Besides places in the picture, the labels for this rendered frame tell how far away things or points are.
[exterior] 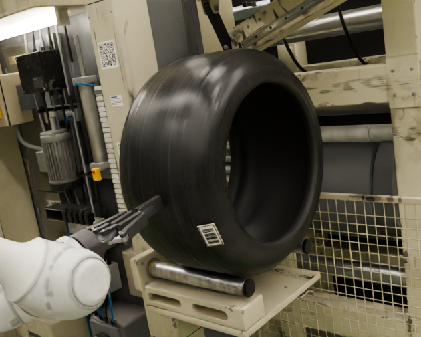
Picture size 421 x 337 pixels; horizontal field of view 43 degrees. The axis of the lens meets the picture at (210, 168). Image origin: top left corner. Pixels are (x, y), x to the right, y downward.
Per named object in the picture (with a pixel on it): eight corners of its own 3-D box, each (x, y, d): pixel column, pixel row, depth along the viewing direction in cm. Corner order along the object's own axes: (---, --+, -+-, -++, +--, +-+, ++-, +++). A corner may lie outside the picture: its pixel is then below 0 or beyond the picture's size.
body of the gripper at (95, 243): (83, 239, 99) (119, 216, 105) (58, 235, 104) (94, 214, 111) (96, 274, 101) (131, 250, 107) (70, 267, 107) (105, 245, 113)
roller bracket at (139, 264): (135, 291, 150) (128, 259, 148) (222, 241, 179) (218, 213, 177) (143, 293, 148) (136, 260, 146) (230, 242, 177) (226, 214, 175)
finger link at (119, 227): (97, 231, 106) (102, 232, 105) (138, 206, 113) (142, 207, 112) (103, 248, 107) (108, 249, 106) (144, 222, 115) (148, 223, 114)
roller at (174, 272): (157, 257, 153) (160, 272, 154) (146, 263, 150) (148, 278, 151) (254, 276, 130) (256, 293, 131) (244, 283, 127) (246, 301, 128)
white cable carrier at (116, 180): (123, 236, 168) (93, 86, 159) (135, 231, 172) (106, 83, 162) (132, 237, 165) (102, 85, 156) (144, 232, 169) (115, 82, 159)
